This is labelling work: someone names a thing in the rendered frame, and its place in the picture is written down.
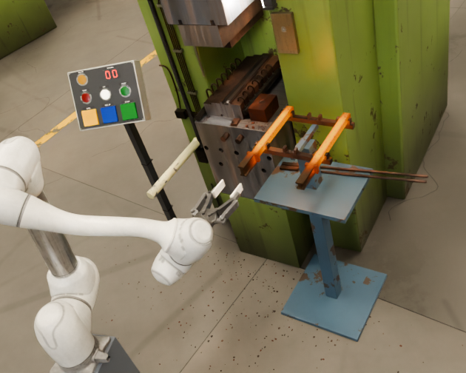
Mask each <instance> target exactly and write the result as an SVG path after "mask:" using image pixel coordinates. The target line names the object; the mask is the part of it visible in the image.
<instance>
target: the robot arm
mask: <svg viewBox="0 0 466 373"><path fill-rule="evenodd" d="M40 159H41V156H40V152H39V150H38V147H37V145H36V144H35V143H34V142H33V141H31V140H30V139H29V138H25V137H23V136H16V137H12V138H8V139H6V140H4V141H2V142H1V143H0V224H3V225H8V226H15V227H19V228H25V229H27V230H28V232H29V233H30V236H31V237H32V239H33V241H34V243H35V244H36V246H37V248H38V250H39V252H40V253H41V256H42V258H43V259H44V261H45V263H46V265H47V266H48V268H49V270H48V273H47V281H48V284H49V288H50V295H51V297H52V299H51V302H49V303H48V304H46V305H45V306H43V307H42V308H41V309H40V310H39V312H38V314H37V315H36V318H35V323H34V329H35V334H36V337H37V339H38V341H39V343H40V344H41V346H42V347H43V349H44V350H45V352H46V353H47V354H48V355H49V356H50V357H51V358H52V359H53V360H54V361H55V362H56V363H55V365H54V366H53V367H52V368H51V370H50V373H94V372H95V369H96V367H97V365H98V363H108V362H109V361H110V355H109V354H106V353H104V351H105V349H106V347H107V346H108V345H109V344H110V342H111V339H110V337H109V336H102V337H100V336H95V335H92V333H91V313H92V309H93V307H94V305H95V300H96V297H97V294H98V287H99V281H100V278H99V273H98V269H97V267H96V265H95V264H94V263H93V262H92V261H91V260H90V259H88V258H84V257H79V256H76V255H74V253H73V251H72V249H71V247H70V245H69V243H68V241H67V239H66V237H65V235H64V234H68V235H82V236H131V237H140V238H147V239H150V240H152V241H155V242H157V243H159V244H160V245H161V247H162V249H161V250H160V252H159V253H158V255H157V257H156V258H155V260H154V263H153V265H152V269H151V272H152V274H153V276H154V277H155V279H156V280H157V281H159V282H160V283H162V284H165V285H167V286H171V285H172V284H173V283H175V282H177V281H178V280H180V279H181V278H182V277H183V276H184V274H185V273H187V272H188V271H189V270H190V268H191V267H192V265H193V264H194V263H195V262H197V261H199V260H200V259H201V258H202V257H203V256H204V255H205V254H206V253H207V252H208V251H209V249H210V248H211V246H212V240H213V236H214V232H213V229H212V228H213V226H214V225H215V224H216V223H222V225H224V224H225V223H226V220H227V219H228V218H229V217H230V216H231V215H232V213H233V212H234V211H235V210H236V209H237V208H238V207H239V203H238V201H237V199H238V198H239V197H240V193H241V192H242V191H243V186H242V184H239V185H238V186H237V188H236V189H235V190H234V192H233V193H232V194H231V195H230V199H229V200H227V202H225V203H224V204H222V205H221V206H219V207H218V208H215V209H210V207H211V205H212V200H213V197H214V198H216V197H217V196H218V195H219V193H220V192H221V191H222V189H223V188H224V186H225V183H224V180H223V179H222V180H221V181H220V183H219V184H218V185H217V186H216V187H214V188H213V190H212V191H210V190H209V191H208V193H206V192H205V193H203V194H202V196H201V197H200V199H199V201H198V202H197V203H196V205H195V207H194V208H193V209H191V210H190V212H191V214H192V217H193V218H173V219H172V220H170V221H156V220H151V219H145V218H126V217H110V216H92V215H77V214H73V213H70V212H65V211H63V210H61V209H58V208H56V207H54V206H52V205H50V204H49V202H48V200H47V198H46V196H45V194H44V191H43V187H44V179H43V175H42V170H41V162H40ZM204 204H205V205H204ZM202 208H203V209H202ZM201 209H202V211H201Z"/></svg>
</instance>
